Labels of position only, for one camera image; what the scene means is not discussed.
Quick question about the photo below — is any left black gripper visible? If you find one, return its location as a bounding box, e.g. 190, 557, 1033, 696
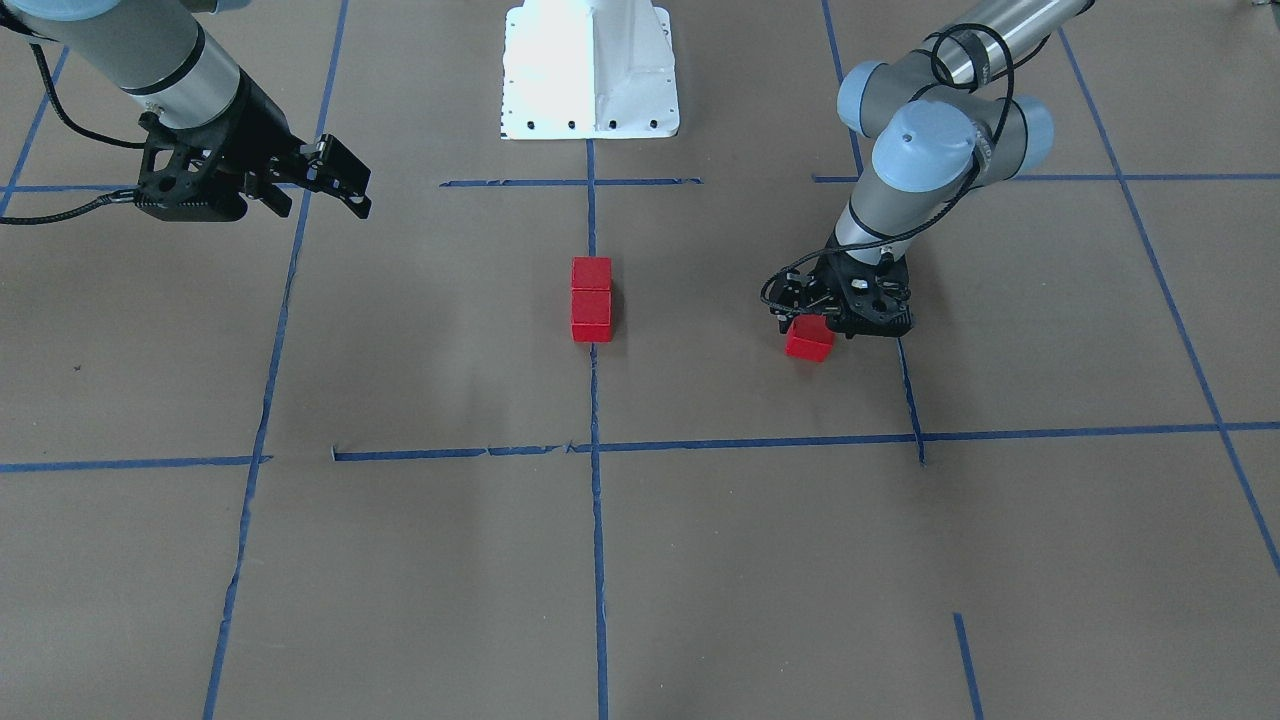
778, 252, 915, 338

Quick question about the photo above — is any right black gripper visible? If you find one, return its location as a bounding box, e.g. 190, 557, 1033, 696
197, 76, 372, 220

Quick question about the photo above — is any red block one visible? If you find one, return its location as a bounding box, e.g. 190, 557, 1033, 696
783, 325, 835, 363
570, 290, 614, 345

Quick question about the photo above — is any red block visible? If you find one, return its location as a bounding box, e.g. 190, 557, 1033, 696
570, 256, 613, 293

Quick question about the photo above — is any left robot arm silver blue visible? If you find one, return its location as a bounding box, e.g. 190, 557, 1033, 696
760, 1, 1091, 338

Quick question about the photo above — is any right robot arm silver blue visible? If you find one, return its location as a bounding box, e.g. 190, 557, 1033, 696
3, 1, 372, 223

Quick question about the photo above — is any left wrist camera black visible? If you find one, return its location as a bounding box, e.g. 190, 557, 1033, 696
759, 272, 840, 322

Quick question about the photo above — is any white camera pillar with base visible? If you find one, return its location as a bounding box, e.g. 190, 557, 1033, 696
499, 1, 681, 141

